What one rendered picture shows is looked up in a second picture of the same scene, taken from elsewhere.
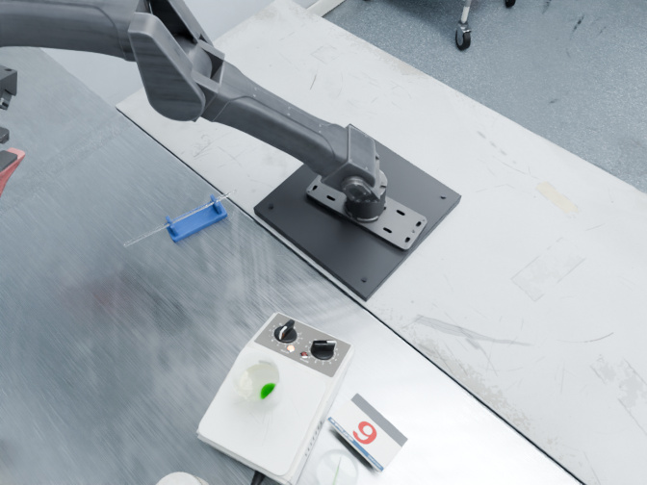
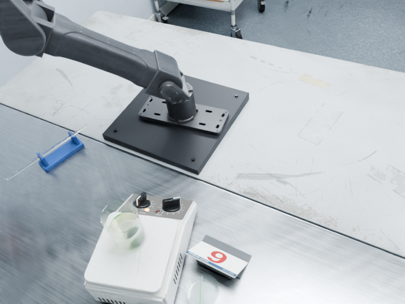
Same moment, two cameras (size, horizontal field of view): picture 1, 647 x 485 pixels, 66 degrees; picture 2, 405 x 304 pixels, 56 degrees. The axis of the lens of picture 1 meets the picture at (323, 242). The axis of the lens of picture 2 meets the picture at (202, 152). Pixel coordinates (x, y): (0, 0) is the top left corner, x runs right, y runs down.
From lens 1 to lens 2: 0.19 m
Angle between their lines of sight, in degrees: 12
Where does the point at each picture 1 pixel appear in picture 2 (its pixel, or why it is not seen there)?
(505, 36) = (264, 29)
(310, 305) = (158, 187)
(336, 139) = (147, 57)
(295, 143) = (118, 63)
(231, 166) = (81, 114)
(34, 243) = not seen: outside the picture
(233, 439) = (113, 276)
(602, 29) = (326, 12)
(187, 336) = (67, 231)
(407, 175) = (208, 89)
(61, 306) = not seen: outside the picture
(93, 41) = not seen: outside the picture
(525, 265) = (304, 125)
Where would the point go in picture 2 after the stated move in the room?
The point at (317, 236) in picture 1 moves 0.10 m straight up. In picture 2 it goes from (152, 140) to (142, 106)
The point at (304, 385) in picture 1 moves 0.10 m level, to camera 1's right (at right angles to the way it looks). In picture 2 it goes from (161, 225) to (221, 207)
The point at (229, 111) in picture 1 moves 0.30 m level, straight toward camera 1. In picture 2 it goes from (64, 43) to (131, 154)
